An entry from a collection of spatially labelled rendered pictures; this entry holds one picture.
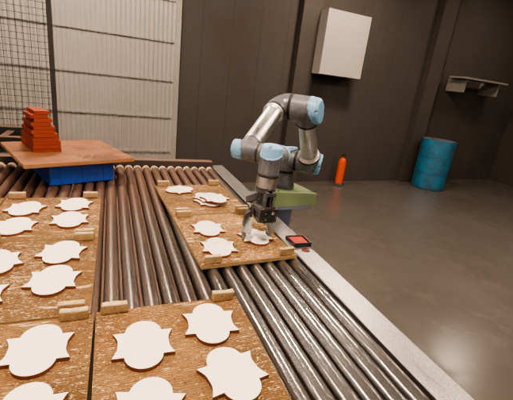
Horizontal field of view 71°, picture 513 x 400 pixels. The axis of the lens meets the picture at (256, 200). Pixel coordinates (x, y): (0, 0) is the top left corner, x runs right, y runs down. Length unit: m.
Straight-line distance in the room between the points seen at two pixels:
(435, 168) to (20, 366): 6.64
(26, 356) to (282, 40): 5.04
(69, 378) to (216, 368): 0.27
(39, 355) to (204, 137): 4.46
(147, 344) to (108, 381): 0.10
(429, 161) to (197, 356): 6.39
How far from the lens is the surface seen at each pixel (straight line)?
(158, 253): 1.25
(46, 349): 0.88
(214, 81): 5.08
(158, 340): 0.86
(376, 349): 0.99
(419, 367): 0.99
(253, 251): 1.27
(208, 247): 1.24
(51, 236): 1.37
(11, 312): 1.03
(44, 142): 2.07
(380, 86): 6.56
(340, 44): 5.62
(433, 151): 6.93
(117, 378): 0.81
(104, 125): 4.84
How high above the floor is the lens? 1.50
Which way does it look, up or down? 18 degrees down
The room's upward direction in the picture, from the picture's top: 7 degrees clockwise
